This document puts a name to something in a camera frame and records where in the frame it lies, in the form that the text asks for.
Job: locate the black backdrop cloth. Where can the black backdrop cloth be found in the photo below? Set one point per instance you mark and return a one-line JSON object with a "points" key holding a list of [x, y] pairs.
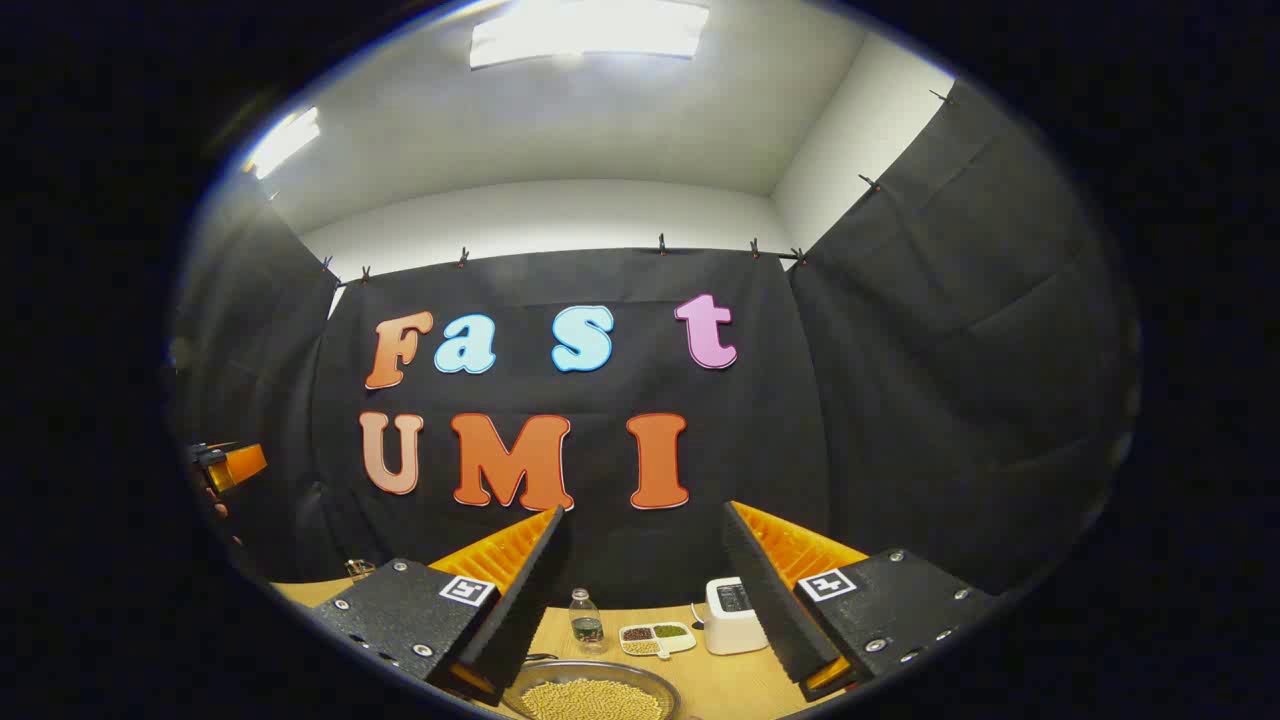
{"points": [[900, 400]]}

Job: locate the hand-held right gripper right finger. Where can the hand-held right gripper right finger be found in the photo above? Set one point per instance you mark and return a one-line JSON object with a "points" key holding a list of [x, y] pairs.
{"points": [[765, 600]]}

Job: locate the white toaster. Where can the white toaster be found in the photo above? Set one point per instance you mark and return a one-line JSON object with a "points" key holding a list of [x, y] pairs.
{"points": [[728, 625]]}

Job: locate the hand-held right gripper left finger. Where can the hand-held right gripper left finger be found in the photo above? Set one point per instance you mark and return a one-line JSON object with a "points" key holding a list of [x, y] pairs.
{"points": [[520, 610]]}

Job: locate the clear plastic bottle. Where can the clear plastic bottle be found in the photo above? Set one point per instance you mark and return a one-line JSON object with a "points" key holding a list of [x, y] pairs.
{"points": [[587, 625]]}

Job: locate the ceiling light panel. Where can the ceiling light panel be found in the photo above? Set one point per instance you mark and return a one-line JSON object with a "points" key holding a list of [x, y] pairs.
{"points": [[590, 30], [285, 140]]}

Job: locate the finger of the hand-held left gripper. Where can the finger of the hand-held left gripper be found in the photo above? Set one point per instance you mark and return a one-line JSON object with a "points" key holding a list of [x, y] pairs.
{"points": [[240, 465]]}

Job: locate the white divided seasoning tray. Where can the white divided seasoning tray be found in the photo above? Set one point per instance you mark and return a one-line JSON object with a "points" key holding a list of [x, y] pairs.
{"points": [[655, 637]]}

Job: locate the heap of yellow soybeans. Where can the heap of yellow soybeans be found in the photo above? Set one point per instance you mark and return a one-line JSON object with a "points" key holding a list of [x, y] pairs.
{"points": [[590, 702]]}

